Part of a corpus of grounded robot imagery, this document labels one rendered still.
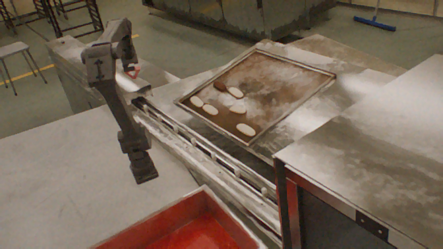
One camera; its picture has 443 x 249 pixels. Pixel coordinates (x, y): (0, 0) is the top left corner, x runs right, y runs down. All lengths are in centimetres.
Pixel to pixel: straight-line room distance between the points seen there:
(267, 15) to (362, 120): 348
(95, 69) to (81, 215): 53
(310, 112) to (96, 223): 85
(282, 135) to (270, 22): 291
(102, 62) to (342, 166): 79
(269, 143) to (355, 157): 76
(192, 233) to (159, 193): 24
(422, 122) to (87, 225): 106
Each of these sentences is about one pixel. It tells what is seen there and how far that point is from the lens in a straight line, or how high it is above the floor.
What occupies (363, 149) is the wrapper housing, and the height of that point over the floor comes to 130.
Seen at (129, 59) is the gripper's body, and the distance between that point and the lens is 170.
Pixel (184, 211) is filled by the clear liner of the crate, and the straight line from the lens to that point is 125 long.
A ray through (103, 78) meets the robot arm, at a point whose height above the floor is 128.
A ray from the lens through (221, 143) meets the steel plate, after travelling 160.
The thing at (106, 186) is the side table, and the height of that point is 82.
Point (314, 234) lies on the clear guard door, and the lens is 74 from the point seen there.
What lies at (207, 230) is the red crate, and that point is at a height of 82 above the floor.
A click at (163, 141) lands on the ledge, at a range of 162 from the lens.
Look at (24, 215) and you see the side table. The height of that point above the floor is 82.
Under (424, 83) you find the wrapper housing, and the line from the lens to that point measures 93.
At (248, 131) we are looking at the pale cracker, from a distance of 149.
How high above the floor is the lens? 173
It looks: 32 degrees down
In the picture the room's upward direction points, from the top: 10 degrees counter-clockwise
